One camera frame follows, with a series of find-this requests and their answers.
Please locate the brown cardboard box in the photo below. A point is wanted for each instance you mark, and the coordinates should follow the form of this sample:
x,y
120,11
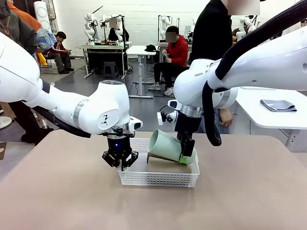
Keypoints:
x,y
7,110

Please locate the blue patterned cloth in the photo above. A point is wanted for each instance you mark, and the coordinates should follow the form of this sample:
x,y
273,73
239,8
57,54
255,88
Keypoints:
x,y
46,38

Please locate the person in orange jacket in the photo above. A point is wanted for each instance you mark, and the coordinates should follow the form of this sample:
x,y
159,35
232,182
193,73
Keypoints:
x,y
28,20

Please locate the light green cup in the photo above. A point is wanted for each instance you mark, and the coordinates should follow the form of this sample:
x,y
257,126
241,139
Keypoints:
x,y
165,146

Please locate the person's left hand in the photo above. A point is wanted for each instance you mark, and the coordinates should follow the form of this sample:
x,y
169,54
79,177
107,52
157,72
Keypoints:
x,y
226,117

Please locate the white standing table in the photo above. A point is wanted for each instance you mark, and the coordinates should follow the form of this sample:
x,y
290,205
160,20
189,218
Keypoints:
x,y
139,50

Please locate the white perforated plastic basket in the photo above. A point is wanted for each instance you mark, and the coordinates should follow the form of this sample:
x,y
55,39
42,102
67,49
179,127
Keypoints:
x,y
156,179

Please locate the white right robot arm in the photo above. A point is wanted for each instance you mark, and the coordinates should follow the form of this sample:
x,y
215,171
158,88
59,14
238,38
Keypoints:
x,y
263,64

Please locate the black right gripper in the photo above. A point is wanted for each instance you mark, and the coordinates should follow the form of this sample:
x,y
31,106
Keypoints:
x,y
188,124

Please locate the person in grey jacket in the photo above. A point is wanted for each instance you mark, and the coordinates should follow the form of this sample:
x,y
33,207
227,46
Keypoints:
x,y
19,31

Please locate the person in red hoodie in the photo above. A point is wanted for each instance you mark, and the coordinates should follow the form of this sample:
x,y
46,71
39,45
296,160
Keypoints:
x,y
178,51

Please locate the seated person in black top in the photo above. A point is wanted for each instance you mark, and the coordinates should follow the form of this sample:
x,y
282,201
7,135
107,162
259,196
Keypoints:
x,y
114,33

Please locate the white rounded side table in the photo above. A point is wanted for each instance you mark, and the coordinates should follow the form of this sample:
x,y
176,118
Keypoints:
x,y
275,119

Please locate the seated person in maroon jacket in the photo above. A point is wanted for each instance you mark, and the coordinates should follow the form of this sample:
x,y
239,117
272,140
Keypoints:
x,y
58,51

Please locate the grey folded cloth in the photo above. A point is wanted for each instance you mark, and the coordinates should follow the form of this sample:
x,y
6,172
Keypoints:
x,y
278,105

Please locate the white round fan base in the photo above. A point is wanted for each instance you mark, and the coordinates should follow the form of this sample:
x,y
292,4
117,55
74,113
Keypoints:
x,y
4,122

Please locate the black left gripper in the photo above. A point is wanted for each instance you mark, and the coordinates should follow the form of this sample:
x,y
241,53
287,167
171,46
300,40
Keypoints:
x,y
118,147

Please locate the yellow plastic chair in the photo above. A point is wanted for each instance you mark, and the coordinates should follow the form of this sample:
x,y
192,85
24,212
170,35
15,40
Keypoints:
x,y
42,60

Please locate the grey plastic stool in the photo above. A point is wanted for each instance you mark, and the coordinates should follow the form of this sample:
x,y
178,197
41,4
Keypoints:
x,y
110,68

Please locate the person in black shirt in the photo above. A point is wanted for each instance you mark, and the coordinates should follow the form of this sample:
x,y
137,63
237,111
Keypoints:
x,y
211,31

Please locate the black cap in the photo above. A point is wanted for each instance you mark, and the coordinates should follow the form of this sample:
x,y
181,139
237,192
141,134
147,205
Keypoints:
x,y
150,48

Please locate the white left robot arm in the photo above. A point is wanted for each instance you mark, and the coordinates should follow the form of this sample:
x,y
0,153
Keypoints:
x,y
60,107

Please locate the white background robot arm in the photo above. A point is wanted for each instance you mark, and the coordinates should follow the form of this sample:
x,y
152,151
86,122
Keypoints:
x,y
105,24
165,22
244,26
91,28

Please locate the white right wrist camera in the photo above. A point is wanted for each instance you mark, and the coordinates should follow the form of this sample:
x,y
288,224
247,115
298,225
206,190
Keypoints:
x,y
160,118

